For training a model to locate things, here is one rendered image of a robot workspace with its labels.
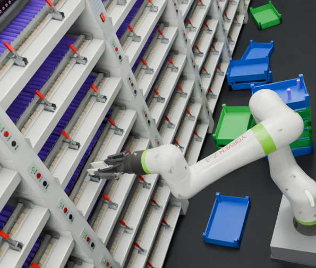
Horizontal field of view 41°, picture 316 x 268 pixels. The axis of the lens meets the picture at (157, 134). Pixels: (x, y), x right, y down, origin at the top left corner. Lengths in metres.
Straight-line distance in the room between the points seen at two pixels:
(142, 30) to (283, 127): 0.96
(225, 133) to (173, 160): 1.37
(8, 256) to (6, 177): 0.25
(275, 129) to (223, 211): 1.15
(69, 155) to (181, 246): 1.13
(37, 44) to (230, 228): 1.55
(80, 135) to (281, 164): 0.86
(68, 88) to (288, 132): 0.81
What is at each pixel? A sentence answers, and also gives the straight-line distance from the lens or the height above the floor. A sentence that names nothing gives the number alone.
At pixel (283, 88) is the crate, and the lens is 2.66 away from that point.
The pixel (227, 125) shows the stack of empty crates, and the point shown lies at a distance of 2.84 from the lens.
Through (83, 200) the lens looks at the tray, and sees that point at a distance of 1.74.
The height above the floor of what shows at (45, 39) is 1.50.
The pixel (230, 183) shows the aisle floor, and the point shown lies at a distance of 2.73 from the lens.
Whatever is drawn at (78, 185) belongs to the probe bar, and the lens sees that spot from 1.76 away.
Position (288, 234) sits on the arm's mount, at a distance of 2.03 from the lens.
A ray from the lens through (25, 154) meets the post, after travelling 1.42.
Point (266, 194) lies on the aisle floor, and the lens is 2.64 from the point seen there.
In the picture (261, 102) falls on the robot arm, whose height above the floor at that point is 1.01.
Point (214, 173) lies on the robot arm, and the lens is 1.54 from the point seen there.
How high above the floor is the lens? 2.11
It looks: 41 degrees down
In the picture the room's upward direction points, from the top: 24 degrees counter-clockwise
